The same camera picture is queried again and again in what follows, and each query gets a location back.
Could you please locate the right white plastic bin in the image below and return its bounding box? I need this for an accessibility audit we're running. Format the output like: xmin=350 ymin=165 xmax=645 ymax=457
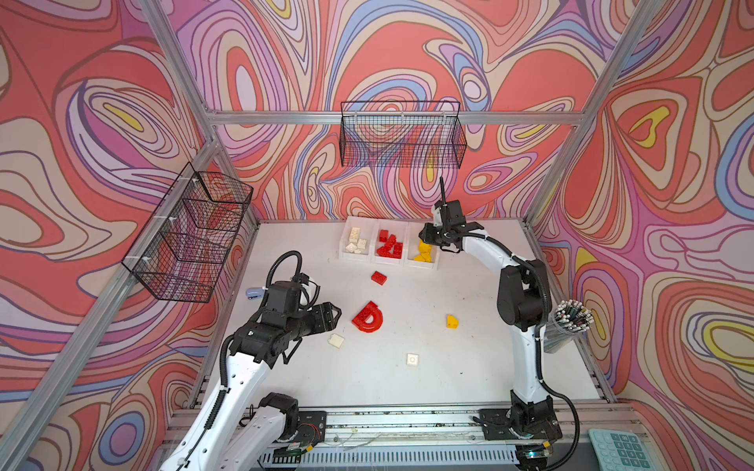
xmin=406 ymin=222 xmax=439 ymax=271

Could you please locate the black wire basket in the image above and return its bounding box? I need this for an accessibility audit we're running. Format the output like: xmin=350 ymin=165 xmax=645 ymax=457
xmin=121 ymin=163 xmax=253 ymax=303
xmin=339 ymin=98 xmax=467 ymax=169

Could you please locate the red arch lego piece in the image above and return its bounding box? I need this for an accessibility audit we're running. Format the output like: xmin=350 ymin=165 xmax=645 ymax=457
xmin=351 ymin=301 xmax=384 ymax=334

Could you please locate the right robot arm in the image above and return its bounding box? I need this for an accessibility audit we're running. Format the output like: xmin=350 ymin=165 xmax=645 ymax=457
xmin=419 ymin=181 xmax=567 ymax=443

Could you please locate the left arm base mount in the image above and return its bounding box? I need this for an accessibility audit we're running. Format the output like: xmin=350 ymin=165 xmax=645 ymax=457
xmin=257 ymin=410 xmax=328 ymax=469

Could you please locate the teal calculator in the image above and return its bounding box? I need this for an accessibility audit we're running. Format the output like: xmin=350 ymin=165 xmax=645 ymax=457
xmin=588 ymin=429 xmax=655 ymax=471

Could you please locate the white plastic bin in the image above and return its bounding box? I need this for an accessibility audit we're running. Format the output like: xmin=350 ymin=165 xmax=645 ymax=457
xmin=406 ymin=222 xmax=439 ymax=271
xmin=372 ymin=220 xmax=408 ymax=265
xmin=338 ymin=216 xmax=377 ymax=263

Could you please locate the black wire basket back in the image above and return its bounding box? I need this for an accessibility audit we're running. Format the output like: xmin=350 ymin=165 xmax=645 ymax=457
xmin=339 ymin=98 xmax=467 ymax=169

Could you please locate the left white plastic bin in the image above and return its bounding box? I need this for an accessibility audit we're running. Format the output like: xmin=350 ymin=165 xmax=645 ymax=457
xmin=338 ymin=216 xmax=377 ymax=263

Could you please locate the red long lego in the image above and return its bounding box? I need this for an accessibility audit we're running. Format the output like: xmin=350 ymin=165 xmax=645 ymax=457
xmin=392 ymin=243 xmax=404 ymax=259

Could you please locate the black wire basket left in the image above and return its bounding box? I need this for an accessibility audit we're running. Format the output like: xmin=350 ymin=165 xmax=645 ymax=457
xmin=121 ymin=163 xmax=253 ymax=303

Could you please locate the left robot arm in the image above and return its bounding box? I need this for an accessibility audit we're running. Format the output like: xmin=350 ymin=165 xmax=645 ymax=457
xmin=160 ymin=250 xmax=342 ymax=470

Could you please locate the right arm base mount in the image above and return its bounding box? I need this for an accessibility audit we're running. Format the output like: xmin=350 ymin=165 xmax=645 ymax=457
xmin=472 ymin=405 xmax=563 ymax=470

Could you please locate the middle white plastic bin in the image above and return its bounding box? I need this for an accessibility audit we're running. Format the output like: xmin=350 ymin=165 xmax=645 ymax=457
xmin=372 ymin=220 xmax=408 ymax=265

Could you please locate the yellow small lego lower right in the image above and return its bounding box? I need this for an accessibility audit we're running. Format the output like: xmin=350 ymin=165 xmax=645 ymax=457
xmin=446 ymin=314 xmax=459 ymax=330

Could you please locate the cup of pens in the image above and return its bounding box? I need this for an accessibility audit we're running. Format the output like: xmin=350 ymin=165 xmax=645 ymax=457
xmin=543 ymin=299 xmax=594 ymax=353

